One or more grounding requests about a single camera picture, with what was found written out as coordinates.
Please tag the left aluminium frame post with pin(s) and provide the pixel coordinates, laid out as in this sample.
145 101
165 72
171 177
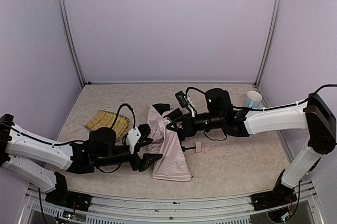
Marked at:
70 42

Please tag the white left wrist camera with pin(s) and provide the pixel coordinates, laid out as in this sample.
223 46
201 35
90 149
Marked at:
132 139

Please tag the front aluminium rail base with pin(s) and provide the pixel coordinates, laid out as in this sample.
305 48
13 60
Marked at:
110 209

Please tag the light blue mug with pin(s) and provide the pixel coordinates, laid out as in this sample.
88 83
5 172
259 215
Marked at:
253 99

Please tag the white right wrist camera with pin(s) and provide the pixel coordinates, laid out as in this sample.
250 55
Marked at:
184 101

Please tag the right aluminium frame post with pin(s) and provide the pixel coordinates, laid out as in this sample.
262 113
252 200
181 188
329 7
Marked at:
268 44

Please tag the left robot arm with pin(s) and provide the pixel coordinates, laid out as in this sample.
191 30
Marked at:
21 149

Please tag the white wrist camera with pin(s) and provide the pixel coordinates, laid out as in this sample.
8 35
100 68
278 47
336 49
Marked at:
184 101
132 139

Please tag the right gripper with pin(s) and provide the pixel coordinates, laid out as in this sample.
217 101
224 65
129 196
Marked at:
181 123

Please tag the pink folding umbrella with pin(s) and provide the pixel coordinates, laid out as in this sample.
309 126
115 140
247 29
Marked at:
173 165

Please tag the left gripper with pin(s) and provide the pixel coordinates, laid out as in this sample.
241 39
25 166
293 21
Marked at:
136 157

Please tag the aluminium frame post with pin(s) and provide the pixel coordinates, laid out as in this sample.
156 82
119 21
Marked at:
70 42
268 44

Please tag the woven bamboo tray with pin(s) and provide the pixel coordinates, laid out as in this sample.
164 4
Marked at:
105 118

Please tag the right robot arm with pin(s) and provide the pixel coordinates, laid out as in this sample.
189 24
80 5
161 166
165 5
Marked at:
311 113

